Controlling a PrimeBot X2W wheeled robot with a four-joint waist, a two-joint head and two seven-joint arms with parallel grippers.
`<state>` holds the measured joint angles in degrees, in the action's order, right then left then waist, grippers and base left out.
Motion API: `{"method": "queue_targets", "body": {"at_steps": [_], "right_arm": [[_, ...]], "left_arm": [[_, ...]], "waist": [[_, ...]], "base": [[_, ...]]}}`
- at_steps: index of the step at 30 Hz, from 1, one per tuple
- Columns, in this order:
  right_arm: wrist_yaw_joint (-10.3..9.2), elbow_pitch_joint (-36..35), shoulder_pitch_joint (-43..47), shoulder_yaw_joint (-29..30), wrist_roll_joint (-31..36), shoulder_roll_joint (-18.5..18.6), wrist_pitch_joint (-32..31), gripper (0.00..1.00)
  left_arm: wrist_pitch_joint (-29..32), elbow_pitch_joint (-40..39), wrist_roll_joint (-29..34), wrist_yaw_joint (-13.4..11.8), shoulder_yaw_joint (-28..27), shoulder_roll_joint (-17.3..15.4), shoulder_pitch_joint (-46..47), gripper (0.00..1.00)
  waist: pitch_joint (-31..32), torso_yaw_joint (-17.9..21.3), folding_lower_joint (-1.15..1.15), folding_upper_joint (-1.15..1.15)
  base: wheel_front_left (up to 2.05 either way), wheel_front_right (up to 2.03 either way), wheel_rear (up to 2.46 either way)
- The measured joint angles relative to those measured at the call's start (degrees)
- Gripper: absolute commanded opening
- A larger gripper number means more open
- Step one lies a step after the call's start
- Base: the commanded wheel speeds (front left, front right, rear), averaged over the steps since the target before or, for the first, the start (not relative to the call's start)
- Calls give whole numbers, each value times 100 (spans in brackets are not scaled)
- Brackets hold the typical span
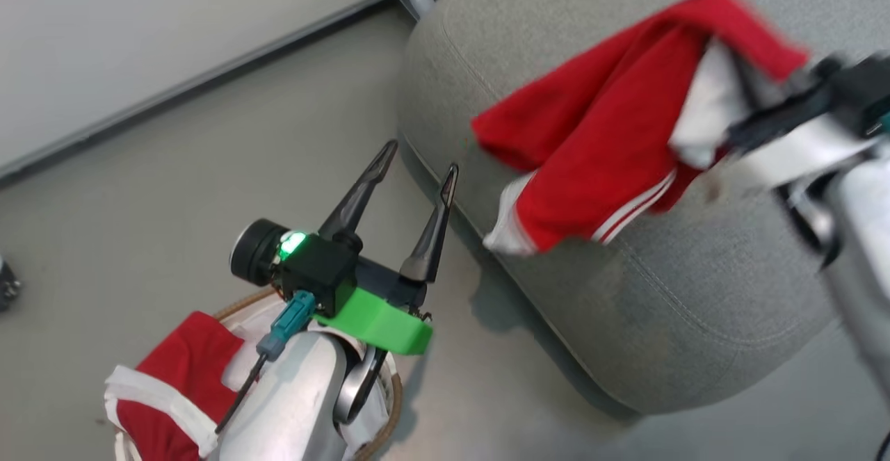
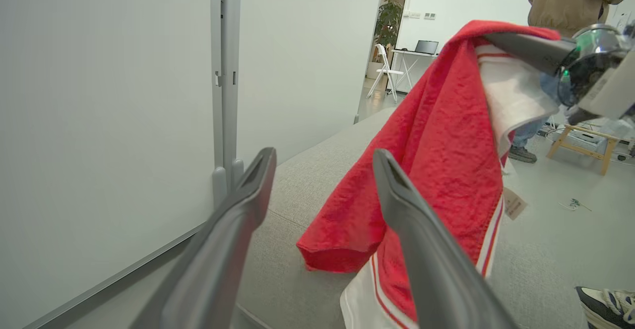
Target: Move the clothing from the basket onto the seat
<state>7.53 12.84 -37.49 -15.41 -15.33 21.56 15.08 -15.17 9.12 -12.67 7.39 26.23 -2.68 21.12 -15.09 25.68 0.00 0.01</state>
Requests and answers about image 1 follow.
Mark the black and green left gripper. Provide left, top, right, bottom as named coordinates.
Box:
left=229, top=139, right=460, bottom=357

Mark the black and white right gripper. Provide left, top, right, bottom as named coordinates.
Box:
left=726, top=52, right=890, bottom=192

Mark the red garment with white stripes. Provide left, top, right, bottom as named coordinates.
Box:
left=471, top=0, right=811, bottom=257

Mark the round wicker laundry basket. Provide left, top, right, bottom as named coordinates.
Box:
left=111, top=286, right=405, bottom=461

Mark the grey fabric sofa seat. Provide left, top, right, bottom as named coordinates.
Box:
left=397, top=0, right=890, bottom=418

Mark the red garment with white trim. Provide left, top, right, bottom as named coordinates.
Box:
left=104, top=310, right=245, bottom=461

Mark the small dark metal object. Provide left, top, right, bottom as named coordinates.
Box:
left=0, top=256, right=23, bottom=313

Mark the black cable with teal connector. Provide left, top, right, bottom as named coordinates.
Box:
left=214, top=290, right=316, bottom=436

